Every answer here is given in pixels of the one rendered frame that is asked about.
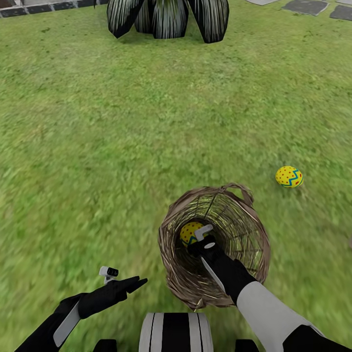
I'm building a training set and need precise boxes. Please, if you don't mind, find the robot trunk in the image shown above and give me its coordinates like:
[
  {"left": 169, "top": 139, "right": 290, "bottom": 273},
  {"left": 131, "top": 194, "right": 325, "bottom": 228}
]
[{"left": 138, "top": 312, "right": 214, "bottom": 352}]

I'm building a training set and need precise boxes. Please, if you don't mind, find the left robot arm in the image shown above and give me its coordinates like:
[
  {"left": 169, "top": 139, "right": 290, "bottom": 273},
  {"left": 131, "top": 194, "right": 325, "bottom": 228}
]
[{"left": 15, "top": 266, "right": 148, "bottom": 352}]

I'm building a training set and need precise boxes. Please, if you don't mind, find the easter egg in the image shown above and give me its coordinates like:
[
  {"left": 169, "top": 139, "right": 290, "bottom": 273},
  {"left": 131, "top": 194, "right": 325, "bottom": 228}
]
[
  {"left": 276, "top": 166, "right": 304, "bottom": 188},
  {"left": 179, "top": 221, "right": 204, "bottom": 248}
]

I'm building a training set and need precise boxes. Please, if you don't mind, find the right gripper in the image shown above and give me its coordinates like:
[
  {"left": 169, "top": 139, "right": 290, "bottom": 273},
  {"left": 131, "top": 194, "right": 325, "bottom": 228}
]
[{"left": 186, "top": 233, "right": 216, "bottom": 259}]

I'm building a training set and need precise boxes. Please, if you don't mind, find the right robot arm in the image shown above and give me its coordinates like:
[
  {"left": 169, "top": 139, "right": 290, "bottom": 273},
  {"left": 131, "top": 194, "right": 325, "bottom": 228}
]
[{"left": 186, "top": 224, "right": 352, "bottom": 352}]

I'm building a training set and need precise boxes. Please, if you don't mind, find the wicker basket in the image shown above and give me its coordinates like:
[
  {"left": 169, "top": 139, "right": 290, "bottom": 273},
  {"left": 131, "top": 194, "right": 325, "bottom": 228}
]
[{"left": 157, "top": 182, "right": 271, "bottom": 312}]

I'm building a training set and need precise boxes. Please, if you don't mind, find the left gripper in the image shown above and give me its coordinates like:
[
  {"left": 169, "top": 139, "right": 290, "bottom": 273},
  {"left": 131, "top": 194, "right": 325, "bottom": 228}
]
[{"left": 91, "top": 276, "right": 148, "bottom": 313}]

